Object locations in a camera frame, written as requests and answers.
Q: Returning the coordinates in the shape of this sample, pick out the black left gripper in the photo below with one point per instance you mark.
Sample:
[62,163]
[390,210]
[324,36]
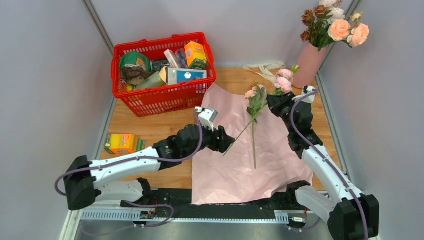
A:
[225,142]

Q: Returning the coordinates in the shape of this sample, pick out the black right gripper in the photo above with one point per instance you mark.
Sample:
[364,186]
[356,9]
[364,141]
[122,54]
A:
[275,102]

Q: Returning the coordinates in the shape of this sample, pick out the cream ribbon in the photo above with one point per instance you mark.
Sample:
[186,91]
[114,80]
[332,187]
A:
[264,70]

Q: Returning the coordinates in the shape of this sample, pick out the pink cylindrical vase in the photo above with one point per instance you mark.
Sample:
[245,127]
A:
[309,61]

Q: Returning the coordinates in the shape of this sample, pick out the peach rose flower stem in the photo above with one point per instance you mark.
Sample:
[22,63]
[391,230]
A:
[354,35]

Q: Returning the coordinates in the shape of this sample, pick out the pink peony flower stem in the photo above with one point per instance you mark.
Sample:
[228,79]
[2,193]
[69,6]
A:
[284,79]

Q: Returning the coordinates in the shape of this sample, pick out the brown dried rose stem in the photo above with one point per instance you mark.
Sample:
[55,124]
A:
[317,22]

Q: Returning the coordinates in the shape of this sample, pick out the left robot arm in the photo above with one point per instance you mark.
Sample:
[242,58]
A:
[87,182]

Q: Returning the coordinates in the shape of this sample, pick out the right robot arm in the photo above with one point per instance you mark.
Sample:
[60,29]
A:
[349,213]

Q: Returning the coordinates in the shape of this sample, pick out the pale pink flower stem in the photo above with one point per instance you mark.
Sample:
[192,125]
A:
[257,100]

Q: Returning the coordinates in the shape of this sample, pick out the pink wrapping paper sheet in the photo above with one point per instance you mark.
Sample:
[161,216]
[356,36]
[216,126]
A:
[259,164]

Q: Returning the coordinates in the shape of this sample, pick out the red plastic shopping basket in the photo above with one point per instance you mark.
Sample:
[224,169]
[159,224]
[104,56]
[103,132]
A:
[152,101]

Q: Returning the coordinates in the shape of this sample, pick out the blue white carton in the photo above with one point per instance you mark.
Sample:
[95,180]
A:
[176,76]

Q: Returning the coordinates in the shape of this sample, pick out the orange box in basket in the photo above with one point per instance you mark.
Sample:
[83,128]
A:
[195,56]

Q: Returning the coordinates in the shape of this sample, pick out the green bottle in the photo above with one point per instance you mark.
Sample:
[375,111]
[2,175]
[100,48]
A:
[156,80]

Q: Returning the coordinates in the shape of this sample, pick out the clear plastic package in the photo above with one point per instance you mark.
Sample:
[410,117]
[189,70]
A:
[181,58]

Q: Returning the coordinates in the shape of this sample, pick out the dark patterned packet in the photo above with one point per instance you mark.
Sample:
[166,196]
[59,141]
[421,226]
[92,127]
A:
[157,65]

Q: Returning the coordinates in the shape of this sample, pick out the pink white small box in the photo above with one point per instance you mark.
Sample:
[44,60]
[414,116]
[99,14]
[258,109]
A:
[172,59]

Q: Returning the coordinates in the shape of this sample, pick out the orange juice box on table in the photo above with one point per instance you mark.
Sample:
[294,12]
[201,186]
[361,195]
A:
[123,144]

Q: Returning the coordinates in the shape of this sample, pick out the brown snack bag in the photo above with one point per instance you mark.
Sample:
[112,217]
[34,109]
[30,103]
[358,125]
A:
[134,74]

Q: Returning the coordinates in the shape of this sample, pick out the green snack bag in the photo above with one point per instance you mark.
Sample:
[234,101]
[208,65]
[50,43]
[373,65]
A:
[135,59]

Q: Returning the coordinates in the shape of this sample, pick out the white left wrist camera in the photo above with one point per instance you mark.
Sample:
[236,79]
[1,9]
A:
[206,117]

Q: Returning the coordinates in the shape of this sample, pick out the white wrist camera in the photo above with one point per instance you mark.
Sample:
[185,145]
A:
[206,117]
[307,95]

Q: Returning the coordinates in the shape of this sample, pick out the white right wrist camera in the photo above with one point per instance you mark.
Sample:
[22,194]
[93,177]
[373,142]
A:
[307,95]

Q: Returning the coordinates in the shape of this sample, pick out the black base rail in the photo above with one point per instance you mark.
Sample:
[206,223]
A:
[178,204]

